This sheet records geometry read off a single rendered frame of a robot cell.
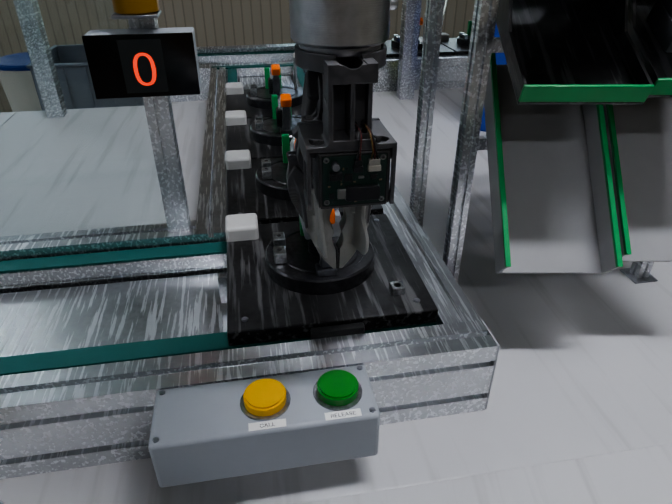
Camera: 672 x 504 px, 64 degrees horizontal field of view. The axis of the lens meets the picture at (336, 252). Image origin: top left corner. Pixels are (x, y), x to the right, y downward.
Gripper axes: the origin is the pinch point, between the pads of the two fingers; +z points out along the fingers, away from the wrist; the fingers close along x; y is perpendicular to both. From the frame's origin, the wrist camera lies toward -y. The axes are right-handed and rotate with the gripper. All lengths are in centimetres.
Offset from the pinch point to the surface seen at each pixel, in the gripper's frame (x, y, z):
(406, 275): 10.5, -8.5, 9.8
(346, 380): -0.4, 8.1, 9.6
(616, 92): 29.6, -4.1, -13.4
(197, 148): -20, -88, 21
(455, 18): 149, -351, 32
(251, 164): -7.3, -46.6, 9.2
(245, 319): -9.7, -3.0, 9.6
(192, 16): -38, -386, 31
